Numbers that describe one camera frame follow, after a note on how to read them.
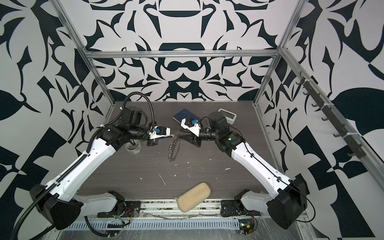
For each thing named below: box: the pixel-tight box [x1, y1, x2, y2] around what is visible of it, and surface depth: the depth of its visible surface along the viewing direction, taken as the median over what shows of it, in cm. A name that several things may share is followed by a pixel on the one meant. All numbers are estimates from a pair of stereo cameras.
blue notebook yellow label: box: [172, 108, 202, 124], surface depth 114 cm
